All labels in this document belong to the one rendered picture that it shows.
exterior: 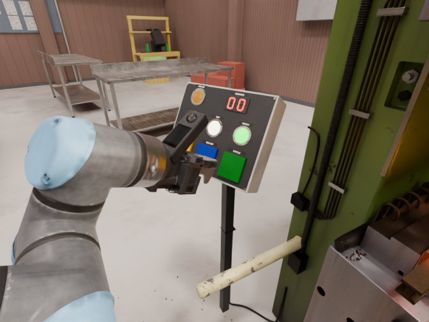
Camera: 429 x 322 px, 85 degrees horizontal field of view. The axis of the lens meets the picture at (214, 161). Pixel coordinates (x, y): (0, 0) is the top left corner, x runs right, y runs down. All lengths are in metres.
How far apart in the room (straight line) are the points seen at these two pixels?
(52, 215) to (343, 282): 0.59
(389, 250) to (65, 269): 0.57
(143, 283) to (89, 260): 1.37
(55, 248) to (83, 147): 0.11
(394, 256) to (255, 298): 1.07
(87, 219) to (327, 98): 0.68
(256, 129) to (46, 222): 0.51
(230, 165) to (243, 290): 1.05
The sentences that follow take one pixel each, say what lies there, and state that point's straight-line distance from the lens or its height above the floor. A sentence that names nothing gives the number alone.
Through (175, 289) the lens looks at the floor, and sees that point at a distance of 1.61.
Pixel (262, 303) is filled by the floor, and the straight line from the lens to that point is 1.58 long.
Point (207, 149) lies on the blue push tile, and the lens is 0.72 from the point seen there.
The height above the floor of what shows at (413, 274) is 1.01.
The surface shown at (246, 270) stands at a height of 0.64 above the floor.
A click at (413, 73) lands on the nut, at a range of 0.69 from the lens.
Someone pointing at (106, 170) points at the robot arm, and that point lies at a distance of 0.33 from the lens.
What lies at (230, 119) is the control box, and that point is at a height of 1.12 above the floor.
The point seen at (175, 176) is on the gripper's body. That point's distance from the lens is 0.46.
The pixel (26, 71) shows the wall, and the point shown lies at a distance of 8.59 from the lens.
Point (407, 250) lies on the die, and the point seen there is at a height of 0.98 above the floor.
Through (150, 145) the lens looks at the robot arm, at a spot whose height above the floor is 1.20.
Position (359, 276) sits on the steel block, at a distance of 0.62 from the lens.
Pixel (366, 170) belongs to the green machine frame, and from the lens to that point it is 0.75.
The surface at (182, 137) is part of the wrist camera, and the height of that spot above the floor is 1.18.
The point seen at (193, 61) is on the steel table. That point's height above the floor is 0.93.
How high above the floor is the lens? 1.35
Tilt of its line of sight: 29 degrees down
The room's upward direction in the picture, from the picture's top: straight up
